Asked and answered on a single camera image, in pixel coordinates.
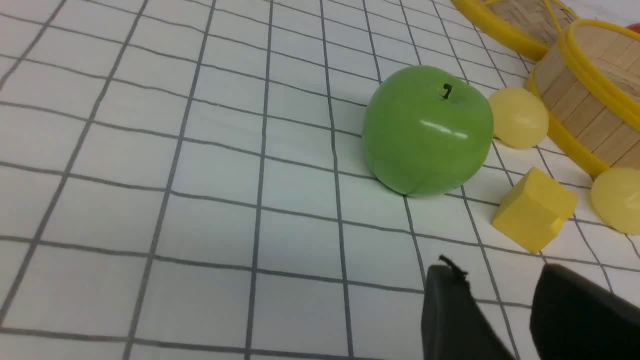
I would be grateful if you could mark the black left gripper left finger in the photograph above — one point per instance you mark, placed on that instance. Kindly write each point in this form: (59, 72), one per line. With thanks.
(453, 326)

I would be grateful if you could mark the bamboo steamer lid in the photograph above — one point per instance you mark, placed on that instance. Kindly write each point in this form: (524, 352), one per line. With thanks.
(527, 27)

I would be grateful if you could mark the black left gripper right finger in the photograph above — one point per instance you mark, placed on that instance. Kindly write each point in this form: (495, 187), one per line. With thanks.
(572, 318)

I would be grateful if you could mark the yellow bun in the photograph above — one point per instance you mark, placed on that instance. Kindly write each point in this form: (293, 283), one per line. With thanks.
(520, 119)
(615, 197)

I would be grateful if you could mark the bamboo steamer tray yellow rim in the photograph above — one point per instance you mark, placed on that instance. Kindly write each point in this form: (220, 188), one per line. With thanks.
(589, 83)

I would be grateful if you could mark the red tomato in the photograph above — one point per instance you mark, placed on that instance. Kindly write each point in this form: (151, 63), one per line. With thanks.
(635, 27)

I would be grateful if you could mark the yellow cube block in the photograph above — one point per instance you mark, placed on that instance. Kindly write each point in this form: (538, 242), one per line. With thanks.
(533, 213)

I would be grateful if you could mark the green apple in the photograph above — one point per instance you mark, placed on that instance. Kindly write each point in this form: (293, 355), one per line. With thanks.
(426, 132)

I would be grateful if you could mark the yellow bun front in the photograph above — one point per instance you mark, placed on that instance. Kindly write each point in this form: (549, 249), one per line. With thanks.
(615, 197)

